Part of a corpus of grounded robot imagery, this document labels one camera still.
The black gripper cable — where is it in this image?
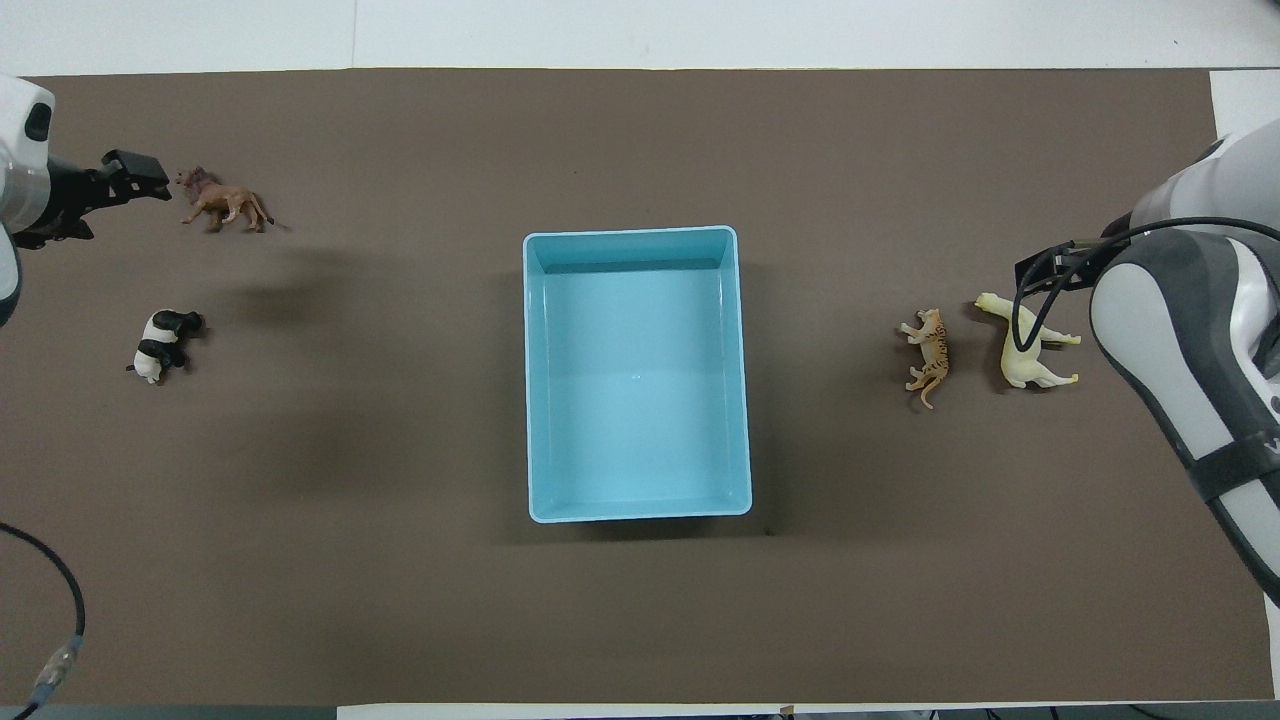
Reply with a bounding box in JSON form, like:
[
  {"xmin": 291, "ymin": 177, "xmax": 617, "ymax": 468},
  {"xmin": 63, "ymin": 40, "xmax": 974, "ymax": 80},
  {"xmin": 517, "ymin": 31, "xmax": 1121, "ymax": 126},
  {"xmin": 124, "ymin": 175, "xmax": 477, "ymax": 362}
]
[{"xmin": 1012, "ymin": 216, "xmax": 1280, "ymax": 353}]

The black cable with clear connector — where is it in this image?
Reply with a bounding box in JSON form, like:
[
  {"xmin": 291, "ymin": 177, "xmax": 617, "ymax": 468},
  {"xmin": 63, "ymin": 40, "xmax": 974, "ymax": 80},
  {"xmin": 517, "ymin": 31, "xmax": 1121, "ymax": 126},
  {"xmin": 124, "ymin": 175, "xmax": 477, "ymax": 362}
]
[{"xmin": 0, "ymin": 520, "xmax": 87, "ymax": 717}]

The brown lion toy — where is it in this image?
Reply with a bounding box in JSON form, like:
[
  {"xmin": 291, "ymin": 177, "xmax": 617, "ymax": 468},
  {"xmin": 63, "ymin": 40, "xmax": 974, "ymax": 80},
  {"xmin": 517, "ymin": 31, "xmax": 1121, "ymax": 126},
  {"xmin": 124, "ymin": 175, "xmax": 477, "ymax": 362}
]
[{"xmin": 175, "ymin": 166, "xmax": 279, "ymax": 235}]

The brown table mat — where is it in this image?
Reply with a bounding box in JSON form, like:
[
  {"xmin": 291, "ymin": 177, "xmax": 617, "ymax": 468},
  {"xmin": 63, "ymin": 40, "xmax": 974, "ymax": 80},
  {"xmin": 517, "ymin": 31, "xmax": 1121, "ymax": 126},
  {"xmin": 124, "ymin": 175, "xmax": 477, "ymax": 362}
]
[{"xmin": 0, "ymin": 67, "xmax": 1276, "ymax": 706}]

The black velcro cable strap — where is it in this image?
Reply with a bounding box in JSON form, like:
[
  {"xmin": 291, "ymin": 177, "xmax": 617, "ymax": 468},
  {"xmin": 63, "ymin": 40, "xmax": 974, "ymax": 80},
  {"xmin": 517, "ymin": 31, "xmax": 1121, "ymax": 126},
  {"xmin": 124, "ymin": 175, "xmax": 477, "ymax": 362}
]
[{"xmin": 1188, "ymin": 432, "xmax": 1280, "ymax": 503}]

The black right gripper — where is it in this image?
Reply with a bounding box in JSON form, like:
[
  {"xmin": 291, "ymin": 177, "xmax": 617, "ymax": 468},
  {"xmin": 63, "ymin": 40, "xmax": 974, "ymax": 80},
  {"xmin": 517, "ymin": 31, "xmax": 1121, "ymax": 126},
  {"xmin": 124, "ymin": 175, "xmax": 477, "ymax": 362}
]
[{"xmin": 1015, "ymin": 239, "xmax": 1107, "ymax": 294}]

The pale yellow giraffe toy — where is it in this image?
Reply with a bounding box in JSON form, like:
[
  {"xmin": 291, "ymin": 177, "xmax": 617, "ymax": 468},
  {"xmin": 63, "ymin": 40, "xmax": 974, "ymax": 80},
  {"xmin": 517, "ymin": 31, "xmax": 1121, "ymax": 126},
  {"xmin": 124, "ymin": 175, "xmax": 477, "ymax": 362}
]
[{"xmin": 975, "ymin": 292, "xmax": 1083, "ymax": 391}]

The light blue storage box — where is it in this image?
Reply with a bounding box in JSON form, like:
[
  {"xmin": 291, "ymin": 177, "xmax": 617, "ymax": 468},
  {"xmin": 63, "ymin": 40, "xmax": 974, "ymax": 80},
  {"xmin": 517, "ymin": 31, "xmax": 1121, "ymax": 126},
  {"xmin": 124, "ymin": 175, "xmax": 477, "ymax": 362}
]
[{"xmin": 522, "ymin": 225, "xmax": 753, "ymax": 525}]

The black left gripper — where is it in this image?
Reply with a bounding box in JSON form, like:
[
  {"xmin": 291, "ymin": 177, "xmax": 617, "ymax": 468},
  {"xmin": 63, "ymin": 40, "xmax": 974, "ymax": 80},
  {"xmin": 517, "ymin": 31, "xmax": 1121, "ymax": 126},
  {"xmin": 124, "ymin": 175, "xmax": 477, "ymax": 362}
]
[{"xmin": 12, "ymin": 149, "xmax": 172, "ymax": 249}]

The orange striped tiger toy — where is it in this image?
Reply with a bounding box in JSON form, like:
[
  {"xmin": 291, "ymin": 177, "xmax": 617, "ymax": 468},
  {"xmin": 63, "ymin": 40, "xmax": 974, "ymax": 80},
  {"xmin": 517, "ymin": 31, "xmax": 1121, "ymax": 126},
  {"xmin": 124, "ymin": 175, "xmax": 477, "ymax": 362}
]
[{"xmin": 897, "ymin": 308, "xmax": 951, "ymax": 410}]

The black white panda toy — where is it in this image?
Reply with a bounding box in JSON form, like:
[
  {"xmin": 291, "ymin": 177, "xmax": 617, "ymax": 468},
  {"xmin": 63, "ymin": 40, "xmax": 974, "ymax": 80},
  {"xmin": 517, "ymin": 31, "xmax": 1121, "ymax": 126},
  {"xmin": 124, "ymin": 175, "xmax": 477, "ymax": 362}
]
[{"xmin": 126, "ymin": 309, "xmax": 207, "ymax": 386}]

